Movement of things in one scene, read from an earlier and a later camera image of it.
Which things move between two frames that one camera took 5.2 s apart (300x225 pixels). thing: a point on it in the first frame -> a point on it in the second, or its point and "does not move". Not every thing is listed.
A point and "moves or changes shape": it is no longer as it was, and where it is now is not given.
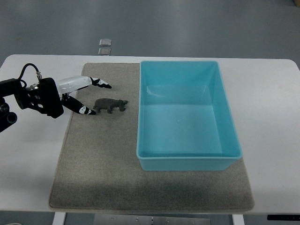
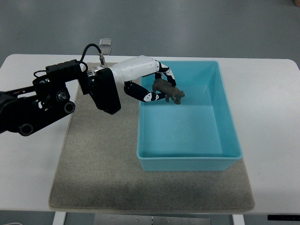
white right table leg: (238, 219) does not move
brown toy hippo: (109, 104) moves or changes shape
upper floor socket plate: (105, 42) does not move
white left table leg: (59, 218) does not move
